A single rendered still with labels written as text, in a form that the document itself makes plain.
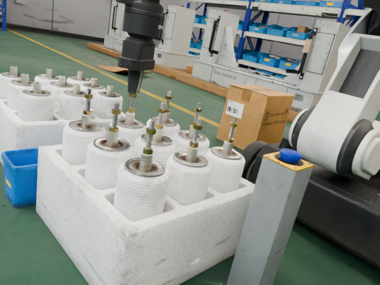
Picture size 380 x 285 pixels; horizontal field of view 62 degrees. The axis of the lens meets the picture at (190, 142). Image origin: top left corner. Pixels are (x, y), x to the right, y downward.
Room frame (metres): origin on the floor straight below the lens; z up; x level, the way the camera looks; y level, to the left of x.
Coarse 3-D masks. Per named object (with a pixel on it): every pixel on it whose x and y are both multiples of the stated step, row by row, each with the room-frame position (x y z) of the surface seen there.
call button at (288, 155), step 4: (280, 152) 0.55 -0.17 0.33; (284, 152) 0.55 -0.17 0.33; (288, 152) 0.55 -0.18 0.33; (292, 152) 0.55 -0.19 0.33; (296, 152) 0.56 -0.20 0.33; (280, 156) 0.56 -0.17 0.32; (284, 156) 0.54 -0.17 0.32; (288, 156) 0.54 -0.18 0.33; (292, 156) 0.54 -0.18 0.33; (296, 156) 0.54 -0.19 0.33; (300, 156) 0.54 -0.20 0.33; (284, 160) 0.54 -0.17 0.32; (288, 160) 0.54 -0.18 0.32; (292, 160) 0.54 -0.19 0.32; (296, 160) 0.54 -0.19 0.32
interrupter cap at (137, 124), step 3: (120, 120) 0.78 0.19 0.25; (123, 120) 0.79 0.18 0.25; (135, 120) 0.81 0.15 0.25; (117, 123) 0.75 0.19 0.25; (120, 123) 0.76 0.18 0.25; (123, 123) 0.77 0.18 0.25; (135, 123) 0.79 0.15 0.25; (138, 123) 0.79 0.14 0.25; (141, 123) 0.79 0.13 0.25; (120, 126) 0.74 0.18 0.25; (123, 126) 0.74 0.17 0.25; (126, 126) 0.74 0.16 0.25; (129, 126) 0.75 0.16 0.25; (132, 126) 0.75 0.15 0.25; (135, 126) 0.76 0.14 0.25; (138, 126) 0.77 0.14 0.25; (141, 126) 0.77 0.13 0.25
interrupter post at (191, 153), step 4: (188, 148) 0.61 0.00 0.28; (192, 148) 0.61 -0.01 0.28; (196, 148) 0.61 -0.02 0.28; (188, 152) 0.61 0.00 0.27; (192, 152) 0.61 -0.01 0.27; (196, 152) 0.61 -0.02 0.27; (188, 156) 0.61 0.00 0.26; (192, 156) 0.61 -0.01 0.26; (196, 156) 0.61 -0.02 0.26; (188, 160) 0.61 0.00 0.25; (192, 160) 0.61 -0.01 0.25
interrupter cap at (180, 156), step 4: (176, 152) 0.63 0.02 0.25; (180, 152) 0.64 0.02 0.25; (184, 152) 0.65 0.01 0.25; (176, 156) 0.61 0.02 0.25; (180, 156) 0.62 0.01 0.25; (184, 156) 0.63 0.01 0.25; (200, 156) 0.64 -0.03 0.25; (176, 160) 0.59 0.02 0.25; (180, 160) 0.60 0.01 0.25; (184, 160) 0.61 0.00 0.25; (196, 160) 0.62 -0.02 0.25; (200, 160) 0.62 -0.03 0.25; (204, 160) 0.62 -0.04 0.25; (184, 164) 0.58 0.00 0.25; (188, 164) 0.58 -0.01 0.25; (192, 164) 0.59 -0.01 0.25; (196, 164) 0.59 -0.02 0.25; (200, 164) 0.60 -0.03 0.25; (204, 164) 0.60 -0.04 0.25
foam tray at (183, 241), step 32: (64, 160) 0.64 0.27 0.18; (64, 192) 0.58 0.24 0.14; (96, 192) 0.53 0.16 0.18; (64, 224) 0.57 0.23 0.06; (96, 224) 0.49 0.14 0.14; (128, 224) 0.45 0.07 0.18; (160, 224) 0.47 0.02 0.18; (192, 224) 0.53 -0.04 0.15; (224, 224) 0.62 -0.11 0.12; (96, 256) 0.48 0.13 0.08; (128, 256) 0.43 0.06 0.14; (160, 256) 0.48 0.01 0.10; (192, 256) 0.55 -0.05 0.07; (224, 256) 0.64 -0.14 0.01
